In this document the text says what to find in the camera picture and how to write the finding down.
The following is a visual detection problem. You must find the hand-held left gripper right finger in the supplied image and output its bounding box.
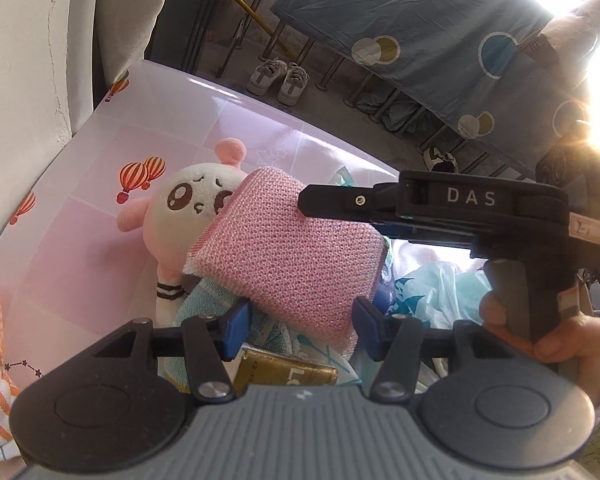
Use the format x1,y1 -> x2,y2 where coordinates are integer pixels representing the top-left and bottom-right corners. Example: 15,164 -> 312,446
354,297 -> 518,403

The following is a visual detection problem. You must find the light blue plastic bag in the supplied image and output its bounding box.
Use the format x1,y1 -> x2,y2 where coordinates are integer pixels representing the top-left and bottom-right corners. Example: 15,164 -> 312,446
395,260 -> 491,331

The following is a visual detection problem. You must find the teal checked towel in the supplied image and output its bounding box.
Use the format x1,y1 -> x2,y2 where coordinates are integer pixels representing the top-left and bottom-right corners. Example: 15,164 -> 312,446
160,280 -> 301,396

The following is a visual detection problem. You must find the black and white shoe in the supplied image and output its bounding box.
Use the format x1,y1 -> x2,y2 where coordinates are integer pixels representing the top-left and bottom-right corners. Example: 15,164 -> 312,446
422,146 -> 460,173

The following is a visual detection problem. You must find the cream padded jacket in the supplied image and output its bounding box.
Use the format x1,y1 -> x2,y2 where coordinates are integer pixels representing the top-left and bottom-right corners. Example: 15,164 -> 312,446
517,0 -> 600,68

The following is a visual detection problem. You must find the gold tissue pack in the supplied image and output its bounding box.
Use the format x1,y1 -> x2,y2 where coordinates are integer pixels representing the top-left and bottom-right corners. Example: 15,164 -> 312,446
232,345 -> 340,395

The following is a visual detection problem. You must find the pink mesh sponge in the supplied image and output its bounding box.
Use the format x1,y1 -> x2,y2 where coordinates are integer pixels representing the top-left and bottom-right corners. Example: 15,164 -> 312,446
182,166 -> 386,361

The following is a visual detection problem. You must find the yellow stick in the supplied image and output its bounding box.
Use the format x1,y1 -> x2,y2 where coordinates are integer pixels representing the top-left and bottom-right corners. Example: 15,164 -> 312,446
225,0 -> 283,41

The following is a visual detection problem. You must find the dark door frame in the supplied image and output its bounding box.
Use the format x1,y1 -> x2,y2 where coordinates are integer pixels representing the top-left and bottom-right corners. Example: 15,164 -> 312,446
142,0 -> 231,78

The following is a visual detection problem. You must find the person's right hand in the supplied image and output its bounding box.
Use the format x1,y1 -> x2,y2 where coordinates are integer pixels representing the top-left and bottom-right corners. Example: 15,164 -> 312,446
480,292 -> 600,411

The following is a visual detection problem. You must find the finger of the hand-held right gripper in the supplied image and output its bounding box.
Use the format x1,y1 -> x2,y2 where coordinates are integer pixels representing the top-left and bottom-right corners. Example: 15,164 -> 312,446
298,184 -> 400,222

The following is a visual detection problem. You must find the blue circle-print sheet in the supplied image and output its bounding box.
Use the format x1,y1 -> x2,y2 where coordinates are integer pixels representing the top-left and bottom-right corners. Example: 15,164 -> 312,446
270,0 -> 596,171

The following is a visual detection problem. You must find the beige curtain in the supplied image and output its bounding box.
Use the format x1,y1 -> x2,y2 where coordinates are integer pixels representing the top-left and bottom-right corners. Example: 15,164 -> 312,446
72,0 -> 171,126

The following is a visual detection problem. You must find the pink and white plush toy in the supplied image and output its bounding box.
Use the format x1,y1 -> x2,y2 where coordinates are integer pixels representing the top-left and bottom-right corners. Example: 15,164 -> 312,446
117,139 -> 251,331

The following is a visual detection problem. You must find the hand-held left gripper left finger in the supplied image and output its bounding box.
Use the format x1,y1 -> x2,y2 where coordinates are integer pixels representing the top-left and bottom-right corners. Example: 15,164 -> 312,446
94,302 -> 253,406

